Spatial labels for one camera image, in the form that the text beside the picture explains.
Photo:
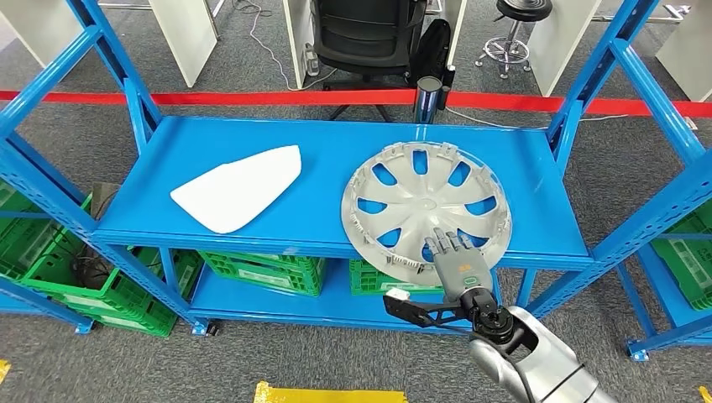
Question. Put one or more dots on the dark shiny barrier post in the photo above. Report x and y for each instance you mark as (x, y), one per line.
(428, 100)

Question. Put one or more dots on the brown cardboard sheet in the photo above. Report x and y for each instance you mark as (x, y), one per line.
(104, 197)

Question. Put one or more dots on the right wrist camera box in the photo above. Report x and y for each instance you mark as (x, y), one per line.
(406, 311)

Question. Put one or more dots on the white plastic panel part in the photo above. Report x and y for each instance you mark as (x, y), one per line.
(239, 192)

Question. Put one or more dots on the blue metal shelf rack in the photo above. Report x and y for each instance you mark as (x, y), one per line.
(22, 297)
(645, 289)
(334, 167)

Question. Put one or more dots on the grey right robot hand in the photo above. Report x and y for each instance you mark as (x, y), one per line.
(461, 270)

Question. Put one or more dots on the black office chair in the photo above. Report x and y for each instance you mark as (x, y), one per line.
(367, 33)

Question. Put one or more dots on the yellow floor tape square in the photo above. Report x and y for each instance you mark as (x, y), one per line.
(706, 396)

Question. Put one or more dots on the white desk panel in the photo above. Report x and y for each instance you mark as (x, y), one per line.
(183, 39)
(690, 55)
(33, 28)
(295, 39)
(556, 44)

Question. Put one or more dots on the chrome table frame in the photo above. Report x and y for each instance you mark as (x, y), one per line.
(634, 18)

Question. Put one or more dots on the clear plastic bottle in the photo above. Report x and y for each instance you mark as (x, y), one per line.
(311, 61)

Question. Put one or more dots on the silver wheel hubcap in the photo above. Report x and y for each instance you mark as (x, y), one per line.
(411, 206)

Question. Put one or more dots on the black stool chrome base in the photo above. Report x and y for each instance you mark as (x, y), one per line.
(523, 8)

